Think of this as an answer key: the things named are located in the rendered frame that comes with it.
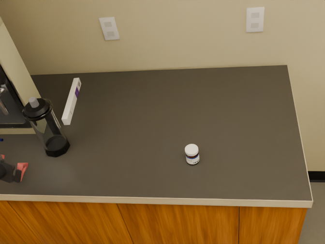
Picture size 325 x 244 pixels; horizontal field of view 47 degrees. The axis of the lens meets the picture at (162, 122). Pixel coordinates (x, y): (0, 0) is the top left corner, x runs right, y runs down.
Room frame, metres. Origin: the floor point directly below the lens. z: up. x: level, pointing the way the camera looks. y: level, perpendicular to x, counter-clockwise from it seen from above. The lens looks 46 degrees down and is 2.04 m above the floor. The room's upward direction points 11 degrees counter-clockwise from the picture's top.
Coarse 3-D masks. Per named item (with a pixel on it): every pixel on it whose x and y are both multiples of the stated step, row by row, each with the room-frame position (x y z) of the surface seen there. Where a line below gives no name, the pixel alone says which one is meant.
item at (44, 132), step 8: (40, 120) 1.00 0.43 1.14; (48, 120) 1.01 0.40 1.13; (56, 120) 1.04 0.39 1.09; (40, 128) 1.00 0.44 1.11; (48, 128) 1.00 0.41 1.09; (56, 128) 1.02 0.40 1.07; (40, 136) 1.00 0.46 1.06; (48, 136) 1.00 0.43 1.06; (56, 136) 1.01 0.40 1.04; (64, 136) 1.04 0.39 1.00; (48, 144) 1.00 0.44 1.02; (56, 144) 1.00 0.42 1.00; (64, 144) 1.02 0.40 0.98
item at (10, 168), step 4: (0, 164) 0.85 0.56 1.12; (4, 164) 0.85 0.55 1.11; (8, 164) 0.85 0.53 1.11; (0, 168) 0.83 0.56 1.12; (4, 168) 0.84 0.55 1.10; (8, 168) 0.84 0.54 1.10; (12, 168) 0.84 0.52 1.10; (0, 172) 0.82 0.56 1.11; (4, 172) 0.83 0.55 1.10; (8, 172) 0.83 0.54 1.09; (12, 172) 0.83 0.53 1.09; (0, 176) 0.81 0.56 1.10; (4, 176) 0.83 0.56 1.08; (8, 176) 0.83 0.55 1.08; (12, 176) 0.83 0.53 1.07; (4, 180) 0.82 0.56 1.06; (8, 180) 0.82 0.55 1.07; (12, 180) 0.82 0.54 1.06
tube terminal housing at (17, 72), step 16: (0, 32) 1.21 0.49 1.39; (0, 48) 1.17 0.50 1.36; (0, 64) 1.14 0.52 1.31; (16, 64) 1.20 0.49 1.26; (16, 80) 1.16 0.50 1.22; (32, 80) 1.25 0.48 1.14; (32, 96) 1.20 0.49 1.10; (0, 128) 1.18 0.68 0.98; (16, 128) 1.16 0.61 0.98; (32, 128) 1.15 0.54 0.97
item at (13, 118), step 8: (0, 72) 1.13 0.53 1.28; (0, 80) 1.14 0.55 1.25; (8, 80) 1.13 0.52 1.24; (8, 88) 1.13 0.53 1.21; (8, 96) 1.14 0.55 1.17; (16, 96) 1.13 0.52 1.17; (8, 104) 1.14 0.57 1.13; (16, 104) 1.13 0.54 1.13; (0, 112) 1.16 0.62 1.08; (16, 112) 1.14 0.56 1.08; (0, 120) 1.16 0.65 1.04; (8, 120) 1.15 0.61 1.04; (16, 120) 1.14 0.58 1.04; (24, 120) 1.14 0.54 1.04
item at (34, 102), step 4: (32, 100) 1.03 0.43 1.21; (36, 100) 1.04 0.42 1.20; (40, 100) 1.06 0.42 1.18; (44, 100) 1.06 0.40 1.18; (28, 104) 1.06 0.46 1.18; (32, 104) 1.03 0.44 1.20; (36, 104) 1.03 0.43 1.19; (40, 104) 1.04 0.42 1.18; (44, 104) 1.04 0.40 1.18; (48, 104) 1.05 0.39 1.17; (28, 108) 1.03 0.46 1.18; (32, 108) 1.03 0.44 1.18; (36, 108) 1.02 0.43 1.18; (40, 108) 1.02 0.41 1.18; (44, 108) 1.02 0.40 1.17; (24, 112) 1.03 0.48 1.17; (28, 112) 1.01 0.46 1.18; (32, 112) 1.01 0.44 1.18; (36, 112) 1.00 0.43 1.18; (40, 112) 1.01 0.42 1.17; (32, 116) 1.00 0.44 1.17
